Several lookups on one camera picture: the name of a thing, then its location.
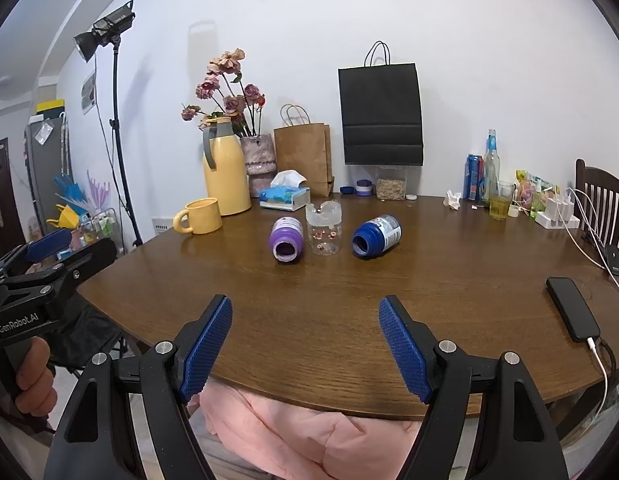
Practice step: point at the black paper bag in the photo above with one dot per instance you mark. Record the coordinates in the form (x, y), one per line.
(380, 115)

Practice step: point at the dried pink flower bouquet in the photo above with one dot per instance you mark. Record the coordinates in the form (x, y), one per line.
(229, 85)

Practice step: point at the purple plastic hangers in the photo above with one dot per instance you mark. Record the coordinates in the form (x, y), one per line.
(99, 192)

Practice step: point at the black studio light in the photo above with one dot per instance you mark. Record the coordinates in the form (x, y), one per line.
(106, 27)

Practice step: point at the colourful snack packets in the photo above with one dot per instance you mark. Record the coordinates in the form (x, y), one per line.
(527, 187)

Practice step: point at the clear glass bottle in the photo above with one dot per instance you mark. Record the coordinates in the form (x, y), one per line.
(491, 165)

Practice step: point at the pink speckled vase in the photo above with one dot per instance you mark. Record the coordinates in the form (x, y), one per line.
(259, 160)

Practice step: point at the clear food container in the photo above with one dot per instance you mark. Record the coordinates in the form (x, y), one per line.
(390, 186)

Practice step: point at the yellow thermos jug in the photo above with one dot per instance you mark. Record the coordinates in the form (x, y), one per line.
(227, 170)

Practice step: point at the small white adapter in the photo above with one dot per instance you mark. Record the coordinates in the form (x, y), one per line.
(513, 210)

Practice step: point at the person's left hand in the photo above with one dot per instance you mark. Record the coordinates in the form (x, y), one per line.
(35, 382)

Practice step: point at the small blue white container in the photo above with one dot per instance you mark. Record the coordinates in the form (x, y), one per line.
(364, 188)

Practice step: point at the white wall outlet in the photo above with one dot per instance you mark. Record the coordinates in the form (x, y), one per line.
(163, 225)

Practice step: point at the yellow box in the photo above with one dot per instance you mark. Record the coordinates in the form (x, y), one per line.
(50, 107)

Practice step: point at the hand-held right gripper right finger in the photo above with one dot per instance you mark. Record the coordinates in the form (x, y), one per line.
(403, 350)

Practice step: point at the glass of tea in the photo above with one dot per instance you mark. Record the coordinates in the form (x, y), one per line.
(500, 205)

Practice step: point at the blue cup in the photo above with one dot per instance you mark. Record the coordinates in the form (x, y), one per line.
(377, 234)

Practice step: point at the black smartphone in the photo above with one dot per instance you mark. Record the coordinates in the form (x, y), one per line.
(572, 307)

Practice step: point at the dark wooden chair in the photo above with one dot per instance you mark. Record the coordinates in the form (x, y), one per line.
(602, 195)

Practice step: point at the wall poster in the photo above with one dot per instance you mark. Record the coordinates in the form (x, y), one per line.
(88, 91)

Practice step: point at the clear glass cup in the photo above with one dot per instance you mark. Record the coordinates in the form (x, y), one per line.
(323, 232)

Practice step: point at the blue drink can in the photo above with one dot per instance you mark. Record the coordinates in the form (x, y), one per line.
(472, 177)

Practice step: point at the blue tissue box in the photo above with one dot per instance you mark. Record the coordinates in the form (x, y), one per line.
(284, 199)

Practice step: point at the white charging stand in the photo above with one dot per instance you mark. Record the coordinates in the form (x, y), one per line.
(557, 215)

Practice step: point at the pink clothing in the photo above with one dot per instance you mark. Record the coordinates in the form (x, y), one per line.
(299, 435)

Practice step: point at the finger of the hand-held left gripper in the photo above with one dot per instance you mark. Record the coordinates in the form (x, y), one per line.
(91, 259)
(51, 244)

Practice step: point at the grey refrigerator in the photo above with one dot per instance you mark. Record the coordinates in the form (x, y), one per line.
(45, 170)

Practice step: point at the yellow mug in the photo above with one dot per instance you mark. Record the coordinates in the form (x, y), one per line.
(203, 216)

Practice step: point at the dark cloth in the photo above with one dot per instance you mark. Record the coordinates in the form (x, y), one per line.
(91, 332)

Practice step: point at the black power adapter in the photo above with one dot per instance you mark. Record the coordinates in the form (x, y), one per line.
(615, 260)

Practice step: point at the black light stand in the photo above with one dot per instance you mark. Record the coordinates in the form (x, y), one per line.
(120, 150)

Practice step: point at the brown paper bag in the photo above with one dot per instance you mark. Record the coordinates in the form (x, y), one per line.
(303, 160)

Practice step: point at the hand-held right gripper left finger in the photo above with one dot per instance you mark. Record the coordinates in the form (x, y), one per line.
(208, 347)

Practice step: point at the crumpled white tissue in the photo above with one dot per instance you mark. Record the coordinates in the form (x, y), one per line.
(452, 200)

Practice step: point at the purple cup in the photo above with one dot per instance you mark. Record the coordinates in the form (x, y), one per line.
(287, 234)

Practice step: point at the small storage rack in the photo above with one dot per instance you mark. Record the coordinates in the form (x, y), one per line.
(100, 225)

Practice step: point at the dark wooden door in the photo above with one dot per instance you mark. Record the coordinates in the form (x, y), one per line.
(1, 195)

